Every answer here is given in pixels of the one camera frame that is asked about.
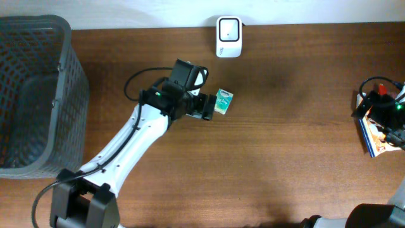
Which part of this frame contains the orange tissue pack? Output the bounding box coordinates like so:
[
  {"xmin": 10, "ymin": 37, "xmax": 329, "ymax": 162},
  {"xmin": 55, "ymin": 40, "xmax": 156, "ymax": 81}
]
[{"xmin": 356, "ymin": 94, "xmax": 369, "ymax": 111}]

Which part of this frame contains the red Hacks candy bag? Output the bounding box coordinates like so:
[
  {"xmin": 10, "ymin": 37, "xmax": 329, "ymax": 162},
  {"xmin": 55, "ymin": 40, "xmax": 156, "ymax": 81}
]
[{"xmin": 377, "ymin": 84, "xmax": 398, "ymax": 98}]

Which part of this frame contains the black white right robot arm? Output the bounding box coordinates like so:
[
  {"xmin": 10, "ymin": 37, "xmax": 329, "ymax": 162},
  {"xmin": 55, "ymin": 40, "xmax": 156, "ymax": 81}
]
[{"xmin": 299, "ymin": 89, "xmax": 404, "ymax": 227}]

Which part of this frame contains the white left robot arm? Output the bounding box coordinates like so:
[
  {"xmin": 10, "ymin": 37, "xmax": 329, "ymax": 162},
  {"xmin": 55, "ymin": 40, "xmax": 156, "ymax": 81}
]
[{"xmin": 49, "ymin": 60, "xmax": 216, "ymax": 228}]

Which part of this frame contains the white barcode scanner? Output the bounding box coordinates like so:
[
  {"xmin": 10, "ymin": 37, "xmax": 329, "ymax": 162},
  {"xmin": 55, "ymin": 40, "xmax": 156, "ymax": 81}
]
[{"xmin": 216, "ymin": 16, "xmax": 242, "ymax": 58}]

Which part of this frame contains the grey plastic mesh basket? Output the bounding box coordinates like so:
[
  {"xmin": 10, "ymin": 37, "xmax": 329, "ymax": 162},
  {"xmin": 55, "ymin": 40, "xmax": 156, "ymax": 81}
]
[{"xmin": 1, "ymin": 15, "xmax": 89, "ymax": 179}]

